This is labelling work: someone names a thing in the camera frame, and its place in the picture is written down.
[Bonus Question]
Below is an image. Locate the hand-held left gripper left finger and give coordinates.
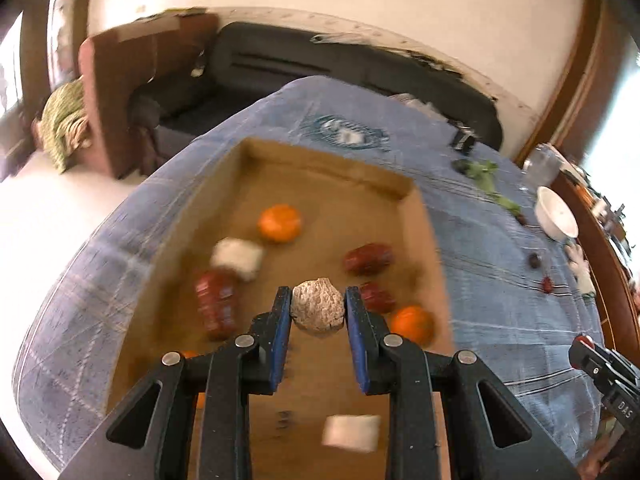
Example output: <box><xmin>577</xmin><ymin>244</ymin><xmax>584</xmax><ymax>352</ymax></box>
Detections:
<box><xmin>57</xmin><ymin>286</ymin><xmax>293</xmax><ymax>480</ymax></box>

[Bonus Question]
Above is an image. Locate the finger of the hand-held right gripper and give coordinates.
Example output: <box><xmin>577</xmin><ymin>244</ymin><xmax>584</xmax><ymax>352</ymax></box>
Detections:
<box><xmin>569</xmin><ymin>342</ymin><xmax>614</xmax><ymax>392</ymax></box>

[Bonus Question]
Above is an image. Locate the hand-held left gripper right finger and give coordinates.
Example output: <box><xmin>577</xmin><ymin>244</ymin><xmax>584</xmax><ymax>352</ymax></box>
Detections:
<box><xmin>345</xmin><ymin>286</ymin><xmax>583</xmax><ymax>480</ymax></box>

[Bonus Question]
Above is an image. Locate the dark red date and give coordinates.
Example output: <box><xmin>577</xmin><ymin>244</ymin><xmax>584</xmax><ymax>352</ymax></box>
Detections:
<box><xmin>359</xmin><ymin>281</ymin><xmax>397</xmax><ymax>314</ymax></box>

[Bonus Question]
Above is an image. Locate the walnut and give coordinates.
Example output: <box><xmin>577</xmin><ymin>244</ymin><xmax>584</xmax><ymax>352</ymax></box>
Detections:
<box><xmin>290</xmin><ymin>277</ymin><xmax>347</xmax><ymax>338</ymax></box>

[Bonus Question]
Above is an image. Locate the large red date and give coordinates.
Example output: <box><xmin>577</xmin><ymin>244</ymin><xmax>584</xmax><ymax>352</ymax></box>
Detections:
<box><xmin>194</xmin><ymin>270</ymin><xmax>242</xmax><ymax>340</ymax></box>

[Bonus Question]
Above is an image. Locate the medium red date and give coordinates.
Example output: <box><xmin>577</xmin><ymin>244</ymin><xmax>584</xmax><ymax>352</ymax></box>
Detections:
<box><xmin>343</xmin><ymin>243</ymin><xmax>394</xmax><ymax>276</ymax></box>

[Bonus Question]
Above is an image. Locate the small pale vegetable chunk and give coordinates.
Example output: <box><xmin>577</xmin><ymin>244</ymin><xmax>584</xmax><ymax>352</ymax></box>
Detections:
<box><xmin>321</xmin><ymin>413</ymin><xmax>382</xmax><ymax>452</ymax></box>

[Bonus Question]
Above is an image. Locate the white vegetable chunk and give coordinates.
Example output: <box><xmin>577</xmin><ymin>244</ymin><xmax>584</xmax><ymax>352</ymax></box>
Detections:
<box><xmin>210</xmin><ymin>237</ymin><xmax>265</xmax><ymax>281</ymax></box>

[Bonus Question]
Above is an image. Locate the large orange mandarin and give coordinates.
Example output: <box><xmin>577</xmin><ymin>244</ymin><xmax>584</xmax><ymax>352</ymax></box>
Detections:
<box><xmin>258</xmin><ymin>204</ymin><xmax>303</xmax><ymax>244</ymax></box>

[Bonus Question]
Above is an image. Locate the cardboard box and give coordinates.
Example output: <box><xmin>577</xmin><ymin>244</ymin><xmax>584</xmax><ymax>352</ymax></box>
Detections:
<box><xmin>102</xmin><ymin>137</ymin><xmax>457</xmax><ymax>480</ymax></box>

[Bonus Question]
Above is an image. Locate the white knit glove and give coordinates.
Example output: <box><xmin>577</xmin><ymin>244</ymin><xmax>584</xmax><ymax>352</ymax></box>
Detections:
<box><xmin>565</xmin><ymin>242</ymin><xmax>599</xmax><ymax>302</ymax></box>

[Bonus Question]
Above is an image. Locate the blue plaid tablecloth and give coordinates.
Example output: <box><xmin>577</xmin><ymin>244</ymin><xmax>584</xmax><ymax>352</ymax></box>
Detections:
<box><xmin>12</xmin><ymin>76</ymin><xmax>609</xmax><ymax>472</ymax></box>

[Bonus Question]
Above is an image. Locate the brown wooden window ledge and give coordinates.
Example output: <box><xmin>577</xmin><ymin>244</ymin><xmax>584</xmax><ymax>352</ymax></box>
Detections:
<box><xmin>512</xmin><ymin>0</ymin><xmax>640</xmax><ymax>376</ymax></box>

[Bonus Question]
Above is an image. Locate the white bowl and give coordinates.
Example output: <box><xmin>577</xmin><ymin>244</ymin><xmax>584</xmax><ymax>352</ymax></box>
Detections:
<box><xmin>534</xmin><ymin>186</ymin><xmax>581</xmax><ymax>241</ymax></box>

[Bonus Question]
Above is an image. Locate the green leafy vegetable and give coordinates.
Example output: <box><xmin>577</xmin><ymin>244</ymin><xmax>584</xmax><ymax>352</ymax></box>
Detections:
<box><xmin>452</xmin><ymin>158</ymin><xmax>524</xmax><ymax>216</ymax></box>

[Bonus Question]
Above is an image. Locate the clear glass jar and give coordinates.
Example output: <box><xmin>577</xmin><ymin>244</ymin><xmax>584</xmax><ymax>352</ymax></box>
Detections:
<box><xmin>520</xmin><ymin>142</ymin><xmax>569</xmax><ymax>191</ymax></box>

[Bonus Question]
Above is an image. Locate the small black device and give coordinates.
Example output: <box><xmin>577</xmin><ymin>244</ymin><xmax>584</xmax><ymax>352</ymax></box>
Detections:
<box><xmin>449</xmin><ymin>127</ymin><xmax>479</xmax><ymax>154</ymax></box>

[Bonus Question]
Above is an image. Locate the dark sofa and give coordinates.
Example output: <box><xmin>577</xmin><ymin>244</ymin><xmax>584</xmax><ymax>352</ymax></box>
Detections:
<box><xmin>130</xmin><ymin>21</ymin><xmax>504</xmax><ymax>161</ymax></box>

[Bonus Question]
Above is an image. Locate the green yellow cloth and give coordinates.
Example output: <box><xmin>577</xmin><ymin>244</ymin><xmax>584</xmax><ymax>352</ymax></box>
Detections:
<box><xmin>39</xmin><ymin>80</ymin><xmax>94</xmax><ymax>174</ymax></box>

